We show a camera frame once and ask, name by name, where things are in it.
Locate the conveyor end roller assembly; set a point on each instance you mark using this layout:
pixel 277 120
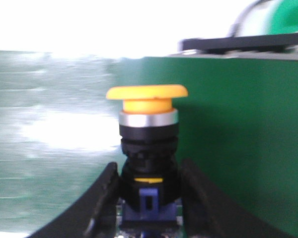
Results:
pixel 266 29

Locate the green conveyor belt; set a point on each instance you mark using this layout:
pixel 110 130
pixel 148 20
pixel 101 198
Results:
pixel 58 131

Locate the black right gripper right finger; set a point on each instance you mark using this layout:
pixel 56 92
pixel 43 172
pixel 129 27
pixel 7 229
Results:
pixel 209 213

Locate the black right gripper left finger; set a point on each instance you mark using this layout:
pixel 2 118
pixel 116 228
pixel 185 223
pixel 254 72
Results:
pixel 93 215

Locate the yellow mushroom push button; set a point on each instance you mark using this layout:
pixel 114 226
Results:
pixel 149 204

